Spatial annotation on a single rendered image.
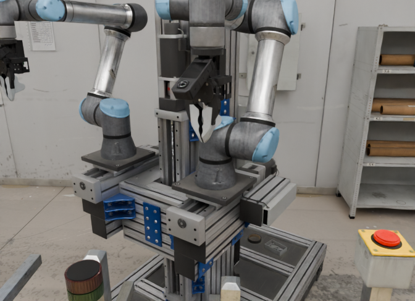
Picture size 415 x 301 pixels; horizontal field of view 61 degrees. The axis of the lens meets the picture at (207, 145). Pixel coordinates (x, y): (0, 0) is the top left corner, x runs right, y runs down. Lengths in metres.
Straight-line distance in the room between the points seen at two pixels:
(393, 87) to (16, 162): 3.63
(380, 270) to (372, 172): 3.01
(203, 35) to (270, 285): 1.61
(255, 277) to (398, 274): 1.52
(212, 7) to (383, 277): 0.58
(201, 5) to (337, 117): 2.74
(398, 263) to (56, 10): 1.17
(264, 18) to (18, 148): 3.18
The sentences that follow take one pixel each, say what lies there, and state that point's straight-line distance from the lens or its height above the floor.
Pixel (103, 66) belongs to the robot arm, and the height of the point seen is 1.40.
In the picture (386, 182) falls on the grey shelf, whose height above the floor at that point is 0.15.
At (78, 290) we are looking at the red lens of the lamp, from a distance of 0.65.
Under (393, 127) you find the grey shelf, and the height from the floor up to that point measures 0.69.
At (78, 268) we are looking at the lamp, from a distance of 0.67.
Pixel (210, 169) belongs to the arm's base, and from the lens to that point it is 1.18.
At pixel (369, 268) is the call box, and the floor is 1.19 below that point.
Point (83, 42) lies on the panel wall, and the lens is 3.42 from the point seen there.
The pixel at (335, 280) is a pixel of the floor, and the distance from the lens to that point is 2.57.
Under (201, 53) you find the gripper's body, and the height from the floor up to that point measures 1.51.
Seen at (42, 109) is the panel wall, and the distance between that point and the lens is 3.71.
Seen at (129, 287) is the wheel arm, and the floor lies 0.86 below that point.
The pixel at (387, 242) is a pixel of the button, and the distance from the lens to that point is 0.66.
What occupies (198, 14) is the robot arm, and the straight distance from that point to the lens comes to 0.76.
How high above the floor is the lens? 1.57
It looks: 19 degrees down
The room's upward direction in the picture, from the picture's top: straight up
